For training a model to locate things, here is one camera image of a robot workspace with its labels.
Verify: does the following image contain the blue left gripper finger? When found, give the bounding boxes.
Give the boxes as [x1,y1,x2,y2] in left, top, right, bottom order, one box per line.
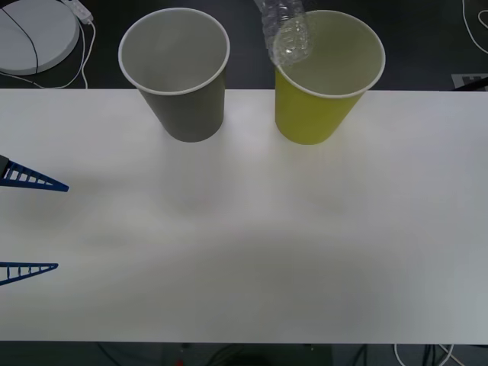
[0,262,59,287]
[0,154,70,193]

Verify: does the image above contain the clear bottle with green cap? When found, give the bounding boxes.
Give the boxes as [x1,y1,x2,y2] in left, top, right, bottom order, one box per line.
[253,0,318,70]

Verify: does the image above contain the round pale grey floor base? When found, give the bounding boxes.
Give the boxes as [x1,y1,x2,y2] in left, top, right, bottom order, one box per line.
[0,0,81,76]

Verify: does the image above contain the white power strip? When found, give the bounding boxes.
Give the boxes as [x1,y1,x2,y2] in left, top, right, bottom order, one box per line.
[60,0,95,26]

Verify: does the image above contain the grey plastic waste bin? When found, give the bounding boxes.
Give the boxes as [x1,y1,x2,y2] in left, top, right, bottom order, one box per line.
[117,9,231,144]

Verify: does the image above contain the yellow-green plastic waste bin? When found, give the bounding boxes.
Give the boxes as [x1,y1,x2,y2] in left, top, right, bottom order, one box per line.
[273,9,387,146]

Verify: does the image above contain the grey board with black mark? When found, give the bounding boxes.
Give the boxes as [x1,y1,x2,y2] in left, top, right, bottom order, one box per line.
[451,72,488,92]

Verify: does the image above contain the white power strip cable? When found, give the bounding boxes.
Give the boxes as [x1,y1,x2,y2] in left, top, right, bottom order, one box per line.
[0,21,97,91]

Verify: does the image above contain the thin black cable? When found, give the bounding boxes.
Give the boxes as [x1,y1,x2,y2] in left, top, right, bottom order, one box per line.
[0,7,41,91]

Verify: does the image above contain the white cable under table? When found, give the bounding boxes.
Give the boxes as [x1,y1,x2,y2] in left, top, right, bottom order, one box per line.
[393,342,458,366]

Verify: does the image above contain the looped white cable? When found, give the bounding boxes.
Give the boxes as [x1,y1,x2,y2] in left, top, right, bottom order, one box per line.
[461,0,488,53]

